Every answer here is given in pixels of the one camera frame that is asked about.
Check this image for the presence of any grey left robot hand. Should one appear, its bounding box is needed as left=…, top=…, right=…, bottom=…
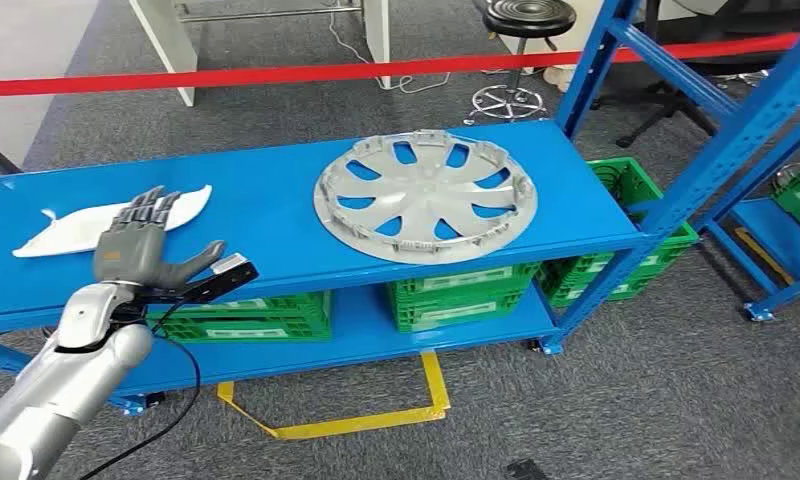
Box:
left=93, top=185, right=228, bottom=290

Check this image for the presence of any white curved plastic part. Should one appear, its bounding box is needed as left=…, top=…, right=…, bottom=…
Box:
left=12, top=184, right=214, bottom=260

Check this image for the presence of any blue metal shelf rack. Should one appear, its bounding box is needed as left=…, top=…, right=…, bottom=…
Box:
left=694, top=105, right=800, bottom=324
left=0, top=0, right=800, bottom=417

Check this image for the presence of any chrome metal part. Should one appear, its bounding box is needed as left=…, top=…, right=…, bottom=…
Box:
left=774, top=160, right=800, bottom=193

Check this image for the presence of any white panel-leg desk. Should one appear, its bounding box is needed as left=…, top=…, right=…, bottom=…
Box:
left=128, top=0, right=393, bottom=107

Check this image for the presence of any red barrier tape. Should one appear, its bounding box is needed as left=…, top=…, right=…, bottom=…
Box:
left=0, top=33, right=800, bottom=99

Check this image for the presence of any silver wheel hubcap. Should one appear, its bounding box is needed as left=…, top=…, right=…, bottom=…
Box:
left=313, top=129, right=539, bottom=266

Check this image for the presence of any black round stool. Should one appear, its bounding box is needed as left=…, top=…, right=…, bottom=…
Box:
left=464, top=0, right=578, bottom=127

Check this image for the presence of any black office chair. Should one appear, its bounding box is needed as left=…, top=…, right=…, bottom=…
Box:
left=592, top=0, right=800, bottom=150

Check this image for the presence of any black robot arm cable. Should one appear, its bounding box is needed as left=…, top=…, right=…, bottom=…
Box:
left=78, top=298, right=203, bottom=480

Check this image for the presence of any white floor cable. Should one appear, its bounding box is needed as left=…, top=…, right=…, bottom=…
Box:
left=327, top=11, right=452, bottom=95

